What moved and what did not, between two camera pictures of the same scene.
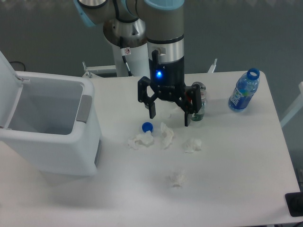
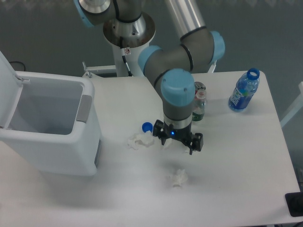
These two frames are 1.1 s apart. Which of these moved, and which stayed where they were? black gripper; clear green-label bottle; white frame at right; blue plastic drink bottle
Moved: black gripper
Stayed: blue plastic drink bottle; clear green-label bottle; white frame at right
